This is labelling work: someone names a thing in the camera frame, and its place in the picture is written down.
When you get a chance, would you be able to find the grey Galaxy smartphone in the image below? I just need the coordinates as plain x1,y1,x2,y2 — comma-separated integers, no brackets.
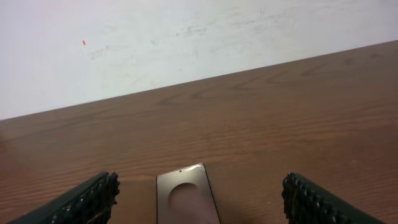
156,163,221,224

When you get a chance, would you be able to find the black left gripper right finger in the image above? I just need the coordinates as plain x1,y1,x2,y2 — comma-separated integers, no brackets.
282,172,382,224

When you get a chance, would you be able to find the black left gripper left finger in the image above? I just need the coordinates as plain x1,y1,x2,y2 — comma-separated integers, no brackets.
7,172,120,224

